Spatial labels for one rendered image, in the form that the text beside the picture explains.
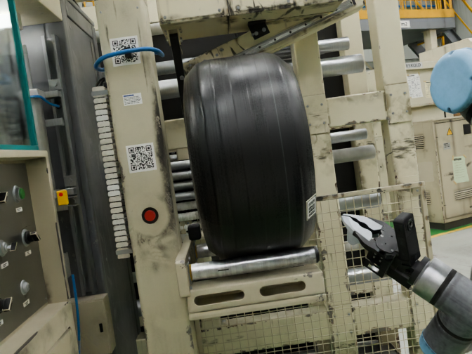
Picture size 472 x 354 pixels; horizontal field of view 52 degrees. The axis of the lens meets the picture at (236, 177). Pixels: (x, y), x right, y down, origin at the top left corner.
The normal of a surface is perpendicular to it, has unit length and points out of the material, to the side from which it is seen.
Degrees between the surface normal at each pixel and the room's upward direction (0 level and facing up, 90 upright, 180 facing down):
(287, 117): 73
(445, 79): 85
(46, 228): 90
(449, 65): 85
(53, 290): 90
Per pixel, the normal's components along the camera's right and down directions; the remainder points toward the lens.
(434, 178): -0.90, 0.14
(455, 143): 0.40, -0.01
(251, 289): 0.04, 0.05
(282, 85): 0.22, -0.54
